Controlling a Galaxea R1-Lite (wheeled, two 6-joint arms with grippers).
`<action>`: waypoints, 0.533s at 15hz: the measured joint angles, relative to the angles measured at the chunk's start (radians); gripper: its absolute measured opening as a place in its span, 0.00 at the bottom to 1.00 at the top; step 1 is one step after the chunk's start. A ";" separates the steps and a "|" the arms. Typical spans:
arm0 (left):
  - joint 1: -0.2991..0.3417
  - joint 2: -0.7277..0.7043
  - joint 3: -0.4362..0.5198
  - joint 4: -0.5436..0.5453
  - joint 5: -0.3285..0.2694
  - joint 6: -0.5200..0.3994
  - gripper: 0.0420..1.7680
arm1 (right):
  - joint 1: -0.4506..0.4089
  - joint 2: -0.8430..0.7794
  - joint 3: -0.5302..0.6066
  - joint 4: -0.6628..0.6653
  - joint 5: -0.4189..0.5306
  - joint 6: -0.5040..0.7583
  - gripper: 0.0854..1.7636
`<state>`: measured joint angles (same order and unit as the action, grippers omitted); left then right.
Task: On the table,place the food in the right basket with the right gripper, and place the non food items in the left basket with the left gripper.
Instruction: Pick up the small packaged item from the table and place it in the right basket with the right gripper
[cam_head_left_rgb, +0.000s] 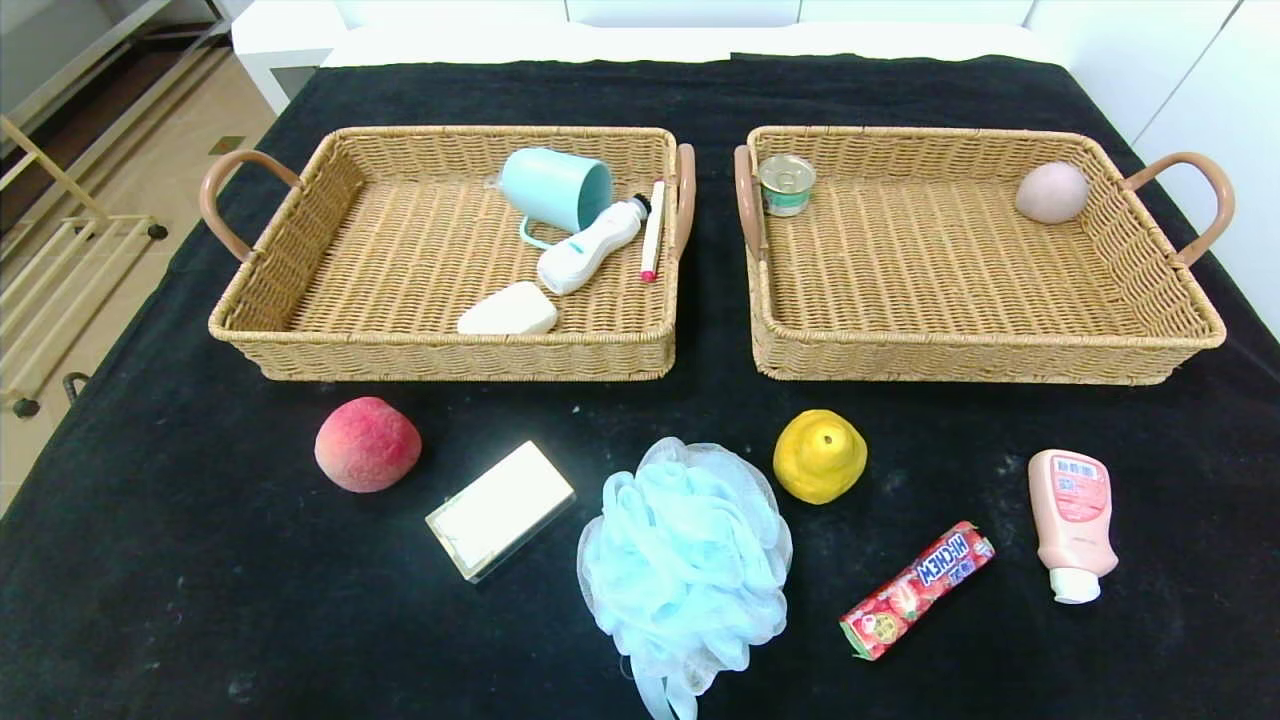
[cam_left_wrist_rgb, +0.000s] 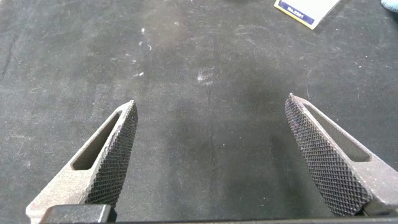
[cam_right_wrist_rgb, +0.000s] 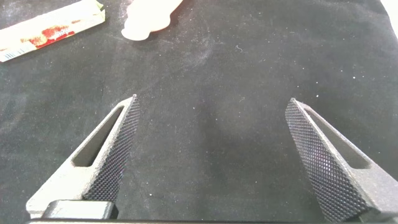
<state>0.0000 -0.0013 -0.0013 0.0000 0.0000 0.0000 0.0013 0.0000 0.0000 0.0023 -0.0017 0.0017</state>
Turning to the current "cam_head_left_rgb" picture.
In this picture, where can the white side table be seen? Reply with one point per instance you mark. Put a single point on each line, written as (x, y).
(280, 40)

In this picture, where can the white soap bar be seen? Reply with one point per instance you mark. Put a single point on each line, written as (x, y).
(505, 312)

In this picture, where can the cream yellow soap box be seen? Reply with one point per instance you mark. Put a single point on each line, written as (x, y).
(500, 510)

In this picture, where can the pale pink egg-shaped ball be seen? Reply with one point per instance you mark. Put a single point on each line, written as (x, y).
(1052, 192)

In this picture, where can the small tin can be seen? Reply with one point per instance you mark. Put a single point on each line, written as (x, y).
(787, 185)

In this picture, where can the light blue bath loofah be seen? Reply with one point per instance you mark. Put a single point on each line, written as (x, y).
(685, 560)

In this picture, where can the wooden slatted rack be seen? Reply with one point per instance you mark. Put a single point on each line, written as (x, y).
(60, 290)

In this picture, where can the white plastic bottle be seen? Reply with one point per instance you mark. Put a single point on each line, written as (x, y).
(580, 255)

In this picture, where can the pink squeeze bottle white cap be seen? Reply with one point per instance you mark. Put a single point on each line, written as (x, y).
(1072, 520)

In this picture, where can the yellow pear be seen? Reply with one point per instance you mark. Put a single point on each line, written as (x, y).
(820, 458)

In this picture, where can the grey metal shelf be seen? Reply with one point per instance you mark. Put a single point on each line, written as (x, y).
(100, 50)

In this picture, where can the teal plastic cup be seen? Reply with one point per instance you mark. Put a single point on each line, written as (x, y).
(550, 185)

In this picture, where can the red peach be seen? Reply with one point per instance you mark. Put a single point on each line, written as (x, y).
(367, 445)

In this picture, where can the red Hi-Chew candy pack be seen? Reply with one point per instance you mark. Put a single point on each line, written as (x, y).
(915, 592)

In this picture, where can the white tube with red cap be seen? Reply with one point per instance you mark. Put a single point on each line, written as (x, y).
(652, 235)

